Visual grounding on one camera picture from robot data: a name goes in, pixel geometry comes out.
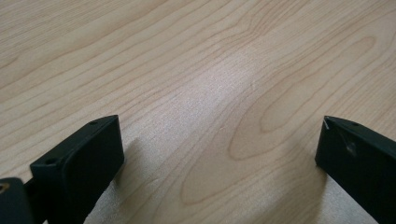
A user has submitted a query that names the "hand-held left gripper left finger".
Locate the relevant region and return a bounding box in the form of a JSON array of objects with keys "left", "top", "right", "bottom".
[{"left": 30, "top": 114, "right": 125, "bottom": 224}]

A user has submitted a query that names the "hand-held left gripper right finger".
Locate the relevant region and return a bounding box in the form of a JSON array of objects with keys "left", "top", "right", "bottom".
[{"left": 314, "top": 115, "right": 396, "bottom": 224}]

